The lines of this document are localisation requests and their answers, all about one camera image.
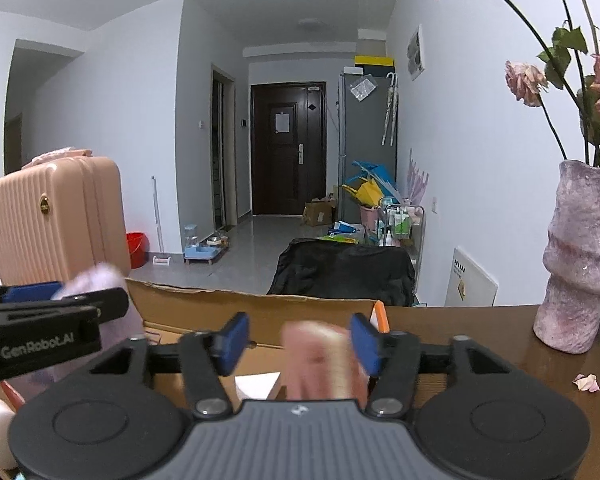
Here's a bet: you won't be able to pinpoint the pink textured vase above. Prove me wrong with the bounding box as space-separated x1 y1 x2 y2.
533 160 600 354

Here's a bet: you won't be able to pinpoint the red bucket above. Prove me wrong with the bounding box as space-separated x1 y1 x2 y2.
126 232 149 269

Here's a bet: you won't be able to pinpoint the dark entrance door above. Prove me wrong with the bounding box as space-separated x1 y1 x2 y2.
250 81 327 216

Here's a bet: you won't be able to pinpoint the white panel against wall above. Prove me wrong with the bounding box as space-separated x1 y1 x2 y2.
444 247 498 308

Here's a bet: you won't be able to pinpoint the pink ribbed suitcase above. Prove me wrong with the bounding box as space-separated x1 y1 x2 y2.
0 152 131 286

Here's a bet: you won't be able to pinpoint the red cardboard box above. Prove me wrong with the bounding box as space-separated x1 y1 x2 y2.
125 278 376 406

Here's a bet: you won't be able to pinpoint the grey refrigerator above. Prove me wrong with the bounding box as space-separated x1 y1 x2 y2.
337 71 399 224

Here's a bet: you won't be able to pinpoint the wire cart with bottles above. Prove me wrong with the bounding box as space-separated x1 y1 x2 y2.
376 198 426 280

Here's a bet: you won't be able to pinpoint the fallen rose petal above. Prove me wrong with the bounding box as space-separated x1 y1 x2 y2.
572 374 600 393

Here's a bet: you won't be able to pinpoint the dried pink roses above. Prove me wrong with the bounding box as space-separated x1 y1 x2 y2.
502 0 600 168

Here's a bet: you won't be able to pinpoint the blue yellow bags pile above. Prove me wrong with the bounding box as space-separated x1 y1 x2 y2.
340 160 402 208

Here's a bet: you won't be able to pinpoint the cardboard box on floor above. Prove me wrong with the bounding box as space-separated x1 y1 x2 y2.
302 200 337 226

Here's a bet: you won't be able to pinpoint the wall electrical panel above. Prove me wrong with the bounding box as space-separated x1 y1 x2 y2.
406 25 426 81

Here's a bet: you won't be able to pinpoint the yellow box on refrigerator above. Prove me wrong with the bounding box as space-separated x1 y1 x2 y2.
354 55 394 77

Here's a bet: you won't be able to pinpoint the blue pet feeder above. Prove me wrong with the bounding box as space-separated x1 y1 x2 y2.
183 224 228 264

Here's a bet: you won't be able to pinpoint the hanging umbrella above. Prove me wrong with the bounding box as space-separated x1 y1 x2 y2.
381 73 399 146

